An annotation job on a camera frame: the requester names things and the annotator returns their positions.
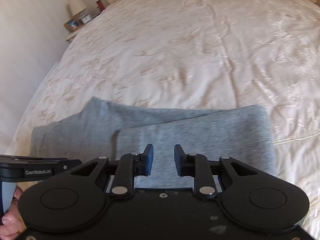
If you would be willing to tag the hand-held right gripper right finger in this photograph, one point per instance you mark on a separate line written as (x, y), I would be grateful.
(178, 160)

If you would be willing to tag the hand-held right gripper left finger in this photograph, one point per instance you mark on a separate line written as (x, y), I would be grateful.
(150, 160)

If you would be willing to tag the grey speckled pants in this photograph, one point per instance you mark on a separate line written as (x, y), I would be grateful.
(200, 130)

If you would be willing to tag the person's left hand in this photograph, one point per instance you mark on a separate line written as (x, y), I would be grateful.
(10, 226)

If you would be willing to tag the cream embroidered bedspread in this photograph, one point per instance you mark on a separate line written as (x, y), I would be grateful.
(187, 55)

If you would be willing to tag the cream nightstand with drawer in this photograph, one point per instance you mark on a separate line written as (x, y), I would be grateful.
(72, 36)

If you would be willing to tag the small white alarm clock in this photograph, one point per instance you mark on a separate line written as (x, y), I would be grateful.
(85, 18)

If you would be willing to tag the red box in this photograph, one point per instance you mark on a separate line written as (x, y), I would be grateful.
(100, 5)

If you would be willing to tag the white table lamp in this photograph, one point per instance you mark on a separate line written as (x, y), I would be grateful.
(77, 5)

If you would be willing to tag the wooden photo frame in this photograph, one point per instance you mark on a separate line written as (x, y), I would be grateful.
(73, 24)

